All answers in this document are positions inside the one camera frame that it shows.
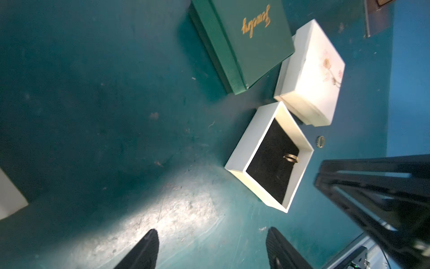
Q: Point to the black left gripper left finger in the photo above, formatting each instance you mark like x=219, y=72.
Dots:
x=144, y=254

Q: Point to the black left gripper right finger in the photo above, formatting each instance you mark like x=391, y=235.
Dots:
x=282, y=254

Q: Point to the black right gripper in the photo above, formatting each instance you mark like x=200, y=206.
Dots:
x=388, y=198

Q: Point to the white box base black insert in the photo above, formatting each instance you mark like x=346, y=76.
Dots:
x=272, y=156

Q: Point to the white flower gift box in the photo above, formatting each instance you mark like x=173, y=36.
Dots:
x=309, y=81

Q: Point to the white lotus box lid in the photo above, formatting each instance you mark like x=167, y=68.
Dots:
x=12, y=199

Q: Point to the green jewelry box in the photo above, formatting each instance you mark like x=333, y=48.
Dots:
x=244, y=39

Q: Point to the front aluminium rail track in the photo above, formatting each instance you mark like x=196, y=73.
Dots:
x=362, y=253

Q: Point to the brown tree base plate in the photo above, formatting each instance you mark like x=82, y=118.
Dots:
x=378, y=16

